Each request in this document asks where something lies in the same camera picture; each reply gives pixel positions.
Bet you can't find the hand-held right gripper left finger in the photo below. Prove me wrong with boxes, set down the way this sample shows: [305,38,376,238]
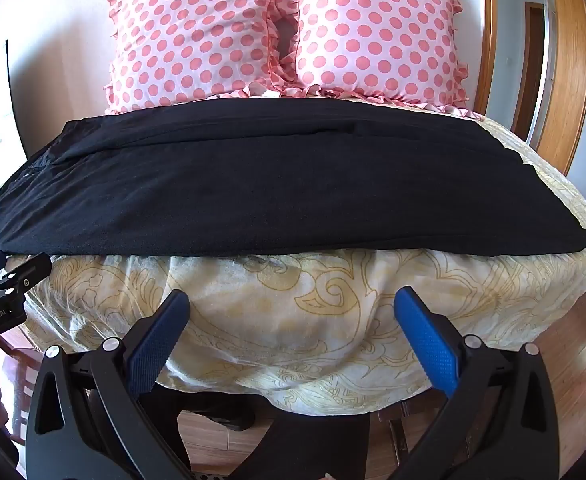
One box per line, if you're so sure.
[25,289,196,480]

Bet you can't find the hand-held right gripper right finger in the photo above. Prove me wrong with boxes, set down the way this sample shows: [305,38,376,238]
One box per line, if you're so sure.
[394,286,560,480]

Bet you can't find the black pants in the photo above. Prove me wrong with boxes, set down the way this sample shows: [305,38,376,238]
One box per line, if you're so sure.
[0,99,586,257]

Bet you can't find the wooden chair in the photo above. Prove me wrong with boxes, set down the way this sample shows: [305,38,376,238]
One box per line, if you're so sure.
[0,332,42,443]

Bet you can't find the yellow patterned blanket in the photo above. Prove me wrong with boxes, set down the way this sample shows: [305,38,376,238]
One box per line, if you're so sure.
[20,94,586,413]

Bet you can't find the pink polka dot pillow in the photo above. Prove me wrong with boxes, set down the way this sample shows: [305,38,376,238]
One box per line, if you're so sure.
[104,0,298,114]
[273,0,472,117]

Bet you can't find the wooden door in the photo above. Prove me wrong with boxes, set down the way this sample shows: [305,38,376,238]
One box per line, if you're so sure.
[543,0,586,176]

